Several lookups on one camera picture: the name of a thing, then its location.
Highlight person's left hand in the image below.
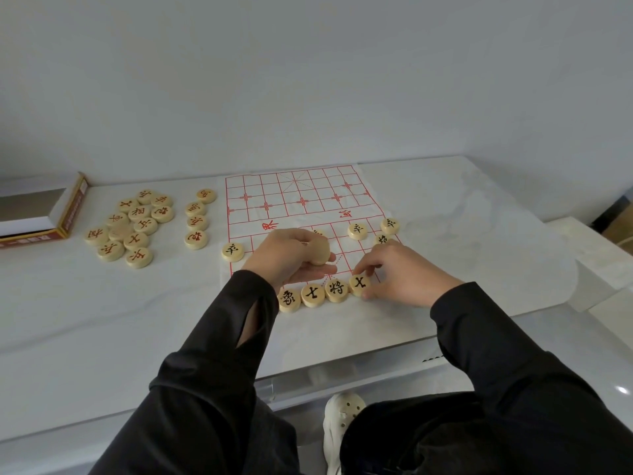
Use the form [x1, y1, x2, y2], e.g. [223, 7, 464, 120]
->
[241, 227, 338, 295]

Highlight person's right hand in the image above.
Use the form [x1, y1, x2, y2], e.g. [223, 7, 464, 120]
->
[353, 240, 465, 308]

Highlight red grid xiangqi board sheet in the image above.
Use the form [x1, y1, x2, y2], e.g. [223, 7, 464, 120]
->
[220, 164, 404, 312]

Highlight pile of wooden xiangqi pieces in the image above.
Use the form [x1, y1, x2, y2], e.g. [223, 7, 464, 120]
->
[84, 188, 218, 270]

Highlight person's left forearm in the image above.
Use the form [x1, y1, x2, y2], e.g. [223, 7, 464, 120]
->
[88, 270, 303, 475]

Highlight person's white perforated shoe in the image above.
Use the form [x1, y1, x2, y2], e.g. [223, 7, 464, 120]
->
[322, 392, 367, 475]

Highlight grey desk drawer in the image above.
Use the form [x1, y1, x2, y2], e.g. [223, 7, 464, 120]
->
[255, 336, 446, 411]

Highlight white marble ledge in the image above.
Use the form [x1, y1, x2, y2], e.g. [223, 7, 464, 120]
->
[543, 216, 633, 352]

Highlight brown cardboard panel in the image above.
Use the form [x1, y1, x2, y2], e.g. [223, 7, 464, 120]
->
[591, 200, 633, 255]

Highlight white cardboard box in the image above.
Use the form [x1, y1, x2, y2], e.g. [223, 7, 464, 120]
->
[0, 172, 90, 249]

